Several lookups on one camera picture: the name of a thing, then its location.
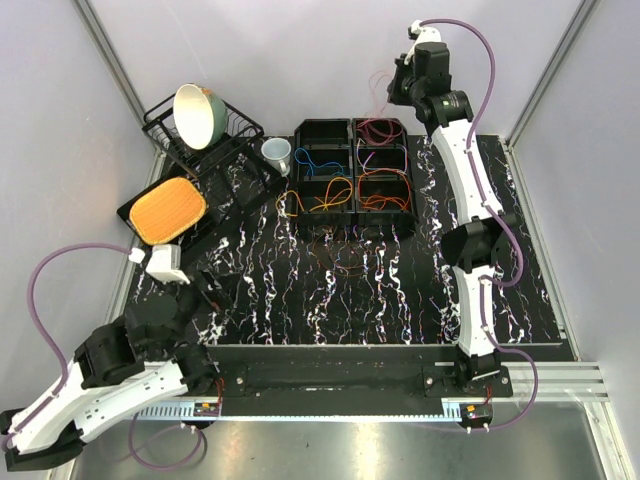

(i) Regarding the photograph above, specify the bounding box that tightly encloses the pink cable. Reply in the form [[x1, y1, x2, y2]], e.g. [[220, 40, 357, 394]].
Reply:
[[358, 69, 404, 146]]

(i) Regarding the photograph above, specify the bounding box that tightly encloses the white cable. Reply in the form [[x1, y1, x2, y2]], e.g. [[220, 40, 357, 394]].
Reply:
[[353, 139, 406, 179]]

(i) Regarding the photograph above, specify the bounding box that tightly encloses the orange cable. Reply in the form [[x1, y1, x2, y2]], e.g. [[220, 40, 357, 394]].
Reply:
[[360, 168, 411, 212]]

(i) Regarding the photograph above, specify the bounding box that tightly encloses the yellow cable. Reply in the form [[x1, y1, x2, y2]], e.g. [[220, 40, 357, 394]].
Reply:
[[275, 177, 354, 214]]

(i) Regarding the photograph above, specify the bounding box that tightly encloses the blue cable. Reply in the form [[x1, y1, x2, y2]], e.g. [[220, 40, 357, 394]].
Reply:
[[293, 147, 351, 174]]

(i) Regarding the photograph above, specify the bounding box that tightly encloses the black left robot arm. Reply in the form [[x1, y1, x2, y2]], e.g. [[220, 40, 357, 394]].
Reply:
[[1, 271, 232, 472]]

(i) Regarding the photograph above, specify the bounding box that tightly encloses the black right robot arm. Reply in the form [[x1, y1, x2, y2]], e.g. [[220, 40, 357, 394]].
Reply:
[[388, 38, 516, 397]]

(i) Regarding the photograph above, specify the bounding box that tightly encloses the white measuring cup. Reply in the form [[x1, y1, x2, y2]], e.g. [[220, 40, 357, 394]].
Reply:
[[261, 137, 291, 177]]

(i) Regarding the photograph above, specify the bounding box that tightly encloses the white and green bowl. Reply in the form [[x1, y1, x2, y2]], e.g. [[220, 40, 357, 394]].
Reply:
[[173, 83, 228, 150]]

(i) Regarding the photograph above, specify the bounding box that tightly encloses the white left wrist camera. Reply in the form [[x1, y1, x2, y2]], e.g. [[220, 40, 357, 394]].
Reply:
[[128, 244, 191, 285]]

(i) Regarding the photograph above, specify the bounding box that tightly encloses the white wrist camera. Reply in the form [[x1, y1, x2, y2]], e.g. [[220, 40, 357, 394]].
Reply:
[[128, 244, 191, 285], [404, 20, 442, 65]]

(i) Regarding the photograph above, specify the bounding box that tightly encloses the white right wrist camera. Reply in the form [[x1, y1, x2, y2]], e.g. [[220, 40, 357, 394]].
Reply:
[[404, 20, 442, 65]]

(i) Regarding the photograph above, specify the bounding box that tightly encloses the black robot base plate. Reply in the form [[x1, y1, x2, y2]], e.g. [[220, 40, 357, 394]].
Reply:
[[208, 345, 514, 421]]

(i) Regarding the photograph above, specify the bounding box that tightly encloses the black wire dish rack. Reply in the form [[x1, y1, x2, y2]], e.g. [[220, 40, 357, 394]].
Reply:
[[142, 96, 279, 188]]

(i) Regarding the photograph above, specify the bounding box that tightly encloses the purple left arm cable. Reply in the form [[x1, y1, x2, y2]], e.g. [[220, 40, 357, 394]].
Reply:
[[0, 243, 134, 451]]

